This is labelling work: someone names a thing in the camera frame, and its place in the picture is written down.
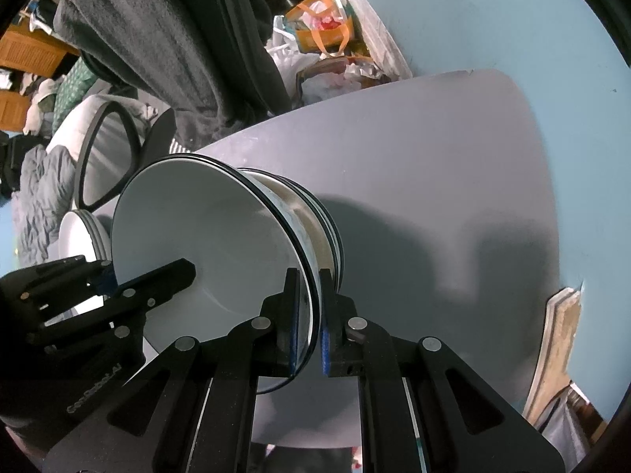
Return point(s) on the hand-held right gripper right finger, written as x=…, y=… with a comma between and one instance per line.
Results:
x=325, y=350

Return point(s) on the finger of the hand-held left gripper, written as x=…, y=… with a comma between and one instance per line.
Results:
x=106, y=280
x=157, y=286

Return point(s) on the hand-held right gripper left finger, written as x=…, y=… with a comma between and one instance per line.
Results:
x=295, y=340

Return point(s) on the white black-rimmed bowl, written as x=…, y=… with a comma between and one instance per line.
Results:
x=321, y=229
x=337, y=251
x=207, y=226

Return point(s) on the grey comforter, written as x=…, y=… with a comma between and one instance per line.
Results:
x=42, y=192

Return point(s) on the black clothing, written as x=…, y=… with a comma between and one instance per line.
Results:
x=15, y=157

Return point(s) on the pile of white clothes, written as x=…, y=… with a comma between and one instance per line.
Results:
x=39, y=108

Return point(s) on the cardboard sheets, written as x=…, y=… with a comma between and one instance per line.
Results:
x=557, y=350

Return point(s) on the orange wooden furniture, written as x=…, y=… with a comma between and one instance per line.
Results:
x=29, y=51

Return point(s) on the grey fleece robe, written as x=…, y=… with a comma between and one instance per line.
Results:
x=148, y=34

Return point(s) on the white plastic bag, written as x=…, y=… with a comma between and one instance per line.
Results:
x=291, y=59

